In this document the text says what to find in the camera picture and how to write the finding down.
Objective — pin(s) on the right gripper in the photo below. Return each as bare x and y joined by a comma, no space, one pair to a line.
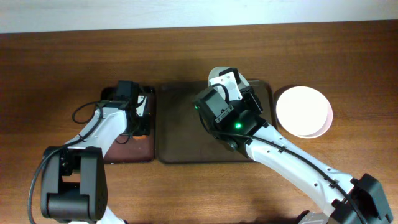
248,96

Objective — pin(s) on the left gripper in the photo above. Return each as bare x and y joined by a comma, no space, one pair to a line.
145,129

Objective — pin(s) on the green and orange sponge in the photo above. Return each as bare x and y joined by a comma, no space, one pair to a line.
139,138

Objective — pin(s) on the white plate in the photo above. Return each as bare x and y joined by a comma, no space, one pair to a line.
229,77
320,132
302,110

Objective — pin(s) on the white plate front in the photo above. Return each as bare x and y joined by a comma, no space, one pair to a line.
320,132

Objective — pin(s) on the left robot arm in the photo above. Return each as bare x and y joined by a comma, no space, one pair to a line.
73,180

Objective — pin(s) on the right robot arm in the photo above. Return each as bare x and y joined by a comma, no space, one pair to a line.
234,117

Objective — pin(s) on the black small sponge tray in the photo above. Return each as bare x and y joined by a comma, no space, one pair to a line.
128,150

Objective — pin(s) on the large brown serving tray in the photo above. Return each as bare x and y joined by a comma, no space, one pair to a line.
180,138

